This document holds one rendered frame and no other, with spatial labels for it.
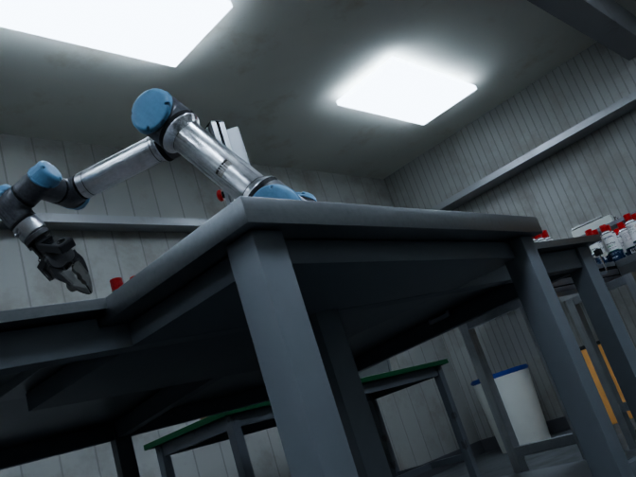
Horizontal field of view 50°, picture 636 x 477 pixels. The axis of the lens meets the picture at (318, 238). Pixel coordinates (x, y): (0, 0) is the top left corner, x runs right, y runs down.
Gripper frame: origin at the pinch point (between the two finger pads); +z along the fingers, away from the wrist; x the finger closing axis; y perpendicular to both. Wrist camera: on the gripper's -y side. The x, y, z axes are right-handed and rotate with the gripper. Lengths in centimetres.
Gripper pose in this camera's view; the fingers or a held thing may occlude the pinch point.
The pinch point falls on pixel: (88, 289)
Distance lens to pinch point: 190.7
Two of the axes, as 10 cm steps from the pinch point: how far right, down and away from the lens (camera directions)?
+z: 6.6, 7.5, 0.5
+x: -5.4, 5.2, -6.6
